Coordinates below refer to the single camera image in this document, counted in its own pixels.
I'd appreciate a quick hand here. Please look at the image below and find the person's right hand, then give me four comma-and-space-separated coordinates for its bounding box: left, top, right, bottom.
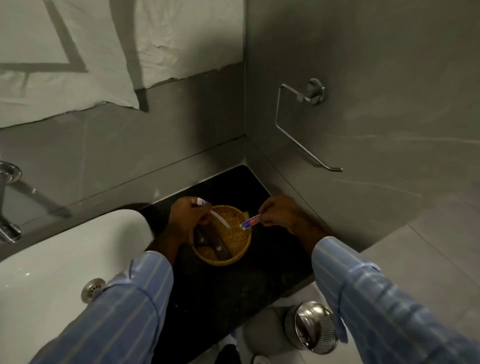
257, 195, 301, 232

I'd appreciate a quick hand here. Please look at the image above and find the person's left hand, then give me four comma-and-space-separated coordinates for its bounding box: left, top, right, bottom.
166, 196, 215, 245

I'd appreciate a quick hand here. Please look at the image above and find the small white toothpaste tube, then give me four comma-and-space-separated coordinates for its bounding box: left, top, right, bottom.
239, 213, 263, 232

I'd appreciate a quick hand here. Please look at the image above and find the white toothbrush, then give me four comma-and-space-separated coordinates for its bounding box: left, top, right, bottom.
193, 197, 231, 230

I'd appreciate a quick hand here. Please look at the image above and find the person's left forearm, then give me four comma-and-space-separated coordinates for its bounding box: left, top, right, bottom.
30, 229, 181, 364

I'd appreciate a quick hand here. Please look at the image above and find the person's right forearm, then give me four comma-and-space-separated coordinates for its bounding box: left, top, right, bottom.
294, 219, 480, 364

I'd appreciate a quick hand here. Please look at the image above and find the round wicker basket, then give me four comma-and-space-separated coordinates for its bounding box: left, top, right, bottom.
191, 205, 253, 267

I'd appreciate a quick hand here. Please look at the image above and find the steel pedal trash bin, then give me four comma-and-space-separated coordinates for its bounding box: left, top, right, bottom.
283, 300, 340, 356

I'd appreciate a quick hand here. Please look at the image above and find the metal sink drain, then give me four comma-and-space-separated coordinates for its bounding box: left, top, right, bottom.
81, 277, 107, 304

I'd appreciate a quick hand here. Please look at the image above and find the person's black shoe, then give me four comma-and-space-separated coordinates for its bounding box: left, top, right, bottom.
214, 343, 243, 364

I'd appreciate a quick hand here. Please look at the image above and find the white ceramic sink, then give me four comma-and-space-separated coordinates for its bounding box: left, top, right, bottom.
0, 208, 157, 364

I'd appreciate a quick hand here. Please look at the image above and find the chrome faucet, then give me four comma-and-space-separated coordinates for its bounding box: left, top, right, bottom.
0, 160, 23, 245

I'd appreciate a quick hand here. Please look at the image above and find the chrome wall towel holder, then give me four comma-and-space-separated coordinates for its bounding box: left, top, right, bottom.
274, 77, 344, 173

